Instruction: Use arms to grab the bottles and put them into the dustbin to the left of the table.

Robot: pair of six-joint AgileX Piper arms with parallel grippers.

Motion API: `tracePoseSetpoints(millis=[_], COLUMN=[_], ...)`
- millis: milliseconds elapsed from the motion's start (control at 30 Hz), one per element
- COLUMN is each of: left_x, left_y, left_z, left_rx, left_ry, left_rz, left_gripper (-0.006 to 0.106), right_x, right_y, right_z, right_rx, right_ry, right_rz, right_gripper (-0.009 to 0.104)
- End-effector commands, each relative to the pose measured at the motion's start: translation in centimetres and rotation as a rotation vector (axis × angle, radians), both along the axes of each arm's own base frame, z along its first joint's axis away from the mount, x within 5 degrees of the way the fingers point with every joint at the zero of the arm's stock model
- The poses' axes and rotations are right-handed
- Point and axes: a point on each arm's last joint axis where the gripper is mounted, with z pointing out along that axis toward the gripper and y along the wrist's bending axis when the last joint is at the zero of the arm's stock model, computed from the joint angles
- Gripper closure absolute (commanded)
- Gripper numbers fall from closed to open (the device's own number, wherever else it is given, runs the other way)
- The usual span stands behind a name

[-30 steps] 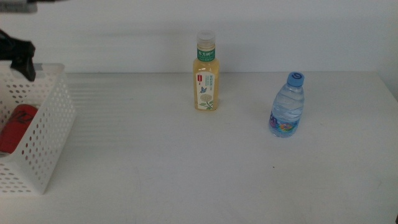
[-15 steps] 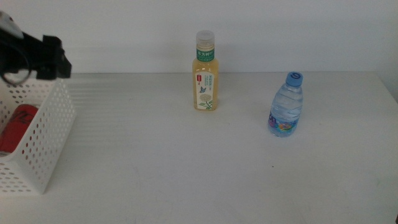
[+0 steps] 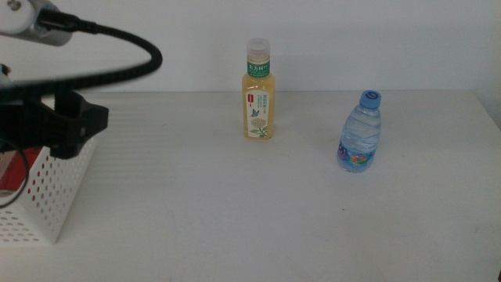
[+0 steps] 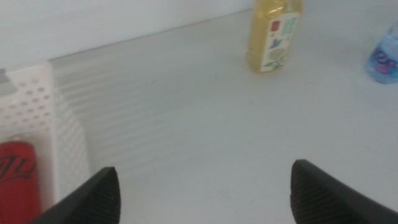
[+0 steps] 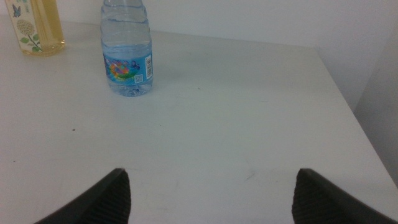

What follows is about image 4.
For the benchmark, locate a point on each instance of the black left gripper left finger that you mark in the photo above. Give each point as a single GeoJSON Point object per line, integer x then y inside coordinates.
{"type": "Point", "coordinates": [96, 202]}

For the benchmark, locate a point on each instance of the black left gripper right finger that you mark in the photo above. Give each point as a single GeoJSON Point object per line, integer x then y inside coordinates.
{"type": "Point", "coordinates": [323, 199]}

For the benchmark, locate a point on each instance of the red soda can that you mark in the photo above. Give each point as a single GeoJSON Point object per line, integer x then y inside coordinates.
{"type": "Point", "coordinates": [18, 186]}

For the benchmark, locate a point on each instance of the clear water bottle blue cap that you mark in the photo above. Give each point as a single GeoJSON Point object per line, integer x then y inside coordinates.
{"type": "Point", "coordinates": [384, 62]}

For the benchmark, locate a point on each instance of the yellow tea bottle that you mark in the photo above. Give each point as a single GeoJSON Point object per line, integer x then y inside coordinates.
{"type": "Point", "coordinates": [273, 37]}

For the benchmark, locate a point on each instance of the white perforated plastic basket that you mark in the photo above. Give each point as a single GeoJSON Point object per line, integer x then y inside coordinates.
{"type": "Point", "coordinates": [31, 99]}

